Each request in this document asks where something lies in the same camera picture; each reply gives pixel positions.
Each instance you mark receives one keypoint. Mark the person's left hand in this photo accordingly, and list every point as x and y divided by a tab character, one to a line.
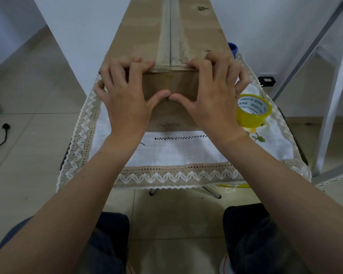
124	106

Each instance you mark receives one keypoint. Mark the person's right hand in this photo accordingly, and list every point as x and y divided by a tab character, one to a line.
217	108

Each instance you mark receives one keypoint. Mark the person's right middle finger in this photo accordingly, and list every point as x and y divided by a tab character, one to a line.
220	64

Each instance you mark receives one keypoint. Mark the person's left middle finger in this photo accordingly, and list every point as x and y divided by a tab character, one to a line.
123	64

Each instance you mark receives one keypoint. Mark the person's right thumb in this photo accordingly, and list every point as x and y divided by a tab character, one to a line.
181	100

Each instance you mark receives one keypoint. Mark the person's left thumb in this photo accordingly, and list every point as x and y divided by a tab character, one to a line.
158	98

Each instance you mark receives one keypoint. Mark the person's left little finger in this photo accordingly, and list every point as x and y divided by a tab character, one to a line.
100	91

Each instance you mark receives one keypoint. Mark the person's right little finger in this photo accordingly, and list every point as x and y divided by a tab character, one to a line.
242	84

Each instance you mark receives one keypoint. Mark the taped brown cardboard box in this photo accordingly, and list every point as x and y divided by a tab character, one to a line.
148	28

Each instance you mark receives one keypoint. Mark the person's right forearm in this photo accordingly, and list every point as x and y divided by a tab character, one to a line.
280	196

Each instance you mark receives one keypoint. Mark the person's left forearm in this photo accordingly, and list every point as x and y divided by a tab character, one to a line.
68	208

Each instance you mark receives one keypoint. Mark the blue plastic cup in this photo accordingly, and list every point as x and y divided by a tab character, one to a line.
233	49

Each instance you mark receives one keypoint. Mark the yellow packing tape roll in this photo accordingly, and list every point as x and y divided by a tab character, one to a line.
253	118

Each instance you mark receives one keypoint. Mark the white lace-trimmed tablecloth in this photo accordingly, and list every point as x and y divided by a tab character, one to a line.
177	151

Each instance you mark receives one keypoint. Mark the metal table leg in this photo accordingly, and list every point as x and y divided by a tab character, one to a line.
153	192
212	192

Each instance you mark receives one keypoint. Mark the yellow tape strip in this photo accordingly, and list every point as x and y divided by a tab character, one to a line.
235	185

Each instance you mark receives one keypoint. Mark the person's left leg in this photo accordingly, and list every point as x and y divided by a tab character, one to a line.
108	242

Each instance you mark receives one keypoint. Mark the person's leg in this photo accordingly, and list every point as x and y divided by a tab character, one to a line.
108	242
251	239

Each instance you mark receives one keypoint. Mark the person's right leg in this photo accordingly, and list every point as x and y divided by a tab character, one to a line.
251	239

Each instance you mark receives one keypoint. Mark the person's white right shoe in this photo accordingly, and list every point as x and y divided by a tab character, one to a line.
225	265

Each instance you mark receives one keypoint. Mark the person's white shoe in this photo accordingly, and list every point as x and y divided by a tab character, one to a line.
225	265
130	268

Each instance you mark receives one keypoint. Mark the person's white left shoe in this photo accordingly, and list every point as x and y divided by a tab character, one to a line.
130	268

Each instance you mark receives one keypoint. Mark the white metal ladder frame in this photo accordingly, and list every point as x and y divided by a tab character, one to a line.
333	94

